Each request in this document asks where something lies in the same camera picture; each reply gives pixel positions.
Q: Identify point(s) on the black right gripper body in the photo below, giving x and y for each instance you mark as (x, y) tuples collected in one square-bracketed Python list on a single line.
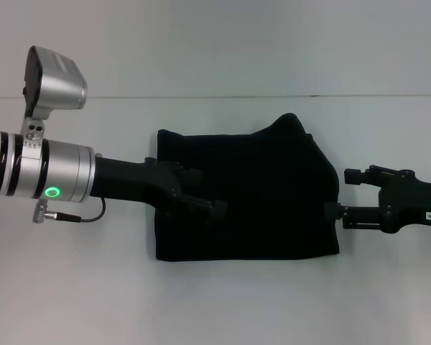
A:
[(413, 205)]

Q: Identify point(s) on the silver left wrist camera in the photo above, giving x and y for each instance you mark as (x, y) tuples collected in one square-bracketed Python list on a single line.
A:
[(54, 84)]

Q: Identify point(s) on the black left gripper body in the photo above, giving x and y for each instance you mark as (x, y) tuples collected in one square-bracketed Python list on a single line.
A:
[(136, 183)]

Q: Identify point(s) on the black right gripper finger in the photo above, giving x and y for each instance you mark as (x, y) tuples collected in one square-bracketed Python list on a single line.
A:
[(366, 177), (355, 215)]

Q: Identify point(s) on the black t-shirt with FREE print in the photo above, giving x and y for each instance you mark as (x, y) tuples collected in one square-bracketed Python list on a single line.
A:
[(265, 187)]

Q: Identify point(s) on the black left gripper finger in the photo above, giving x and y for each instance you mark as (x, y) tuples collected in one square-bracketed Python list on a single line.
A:
[(192, 176), (210, 210)]

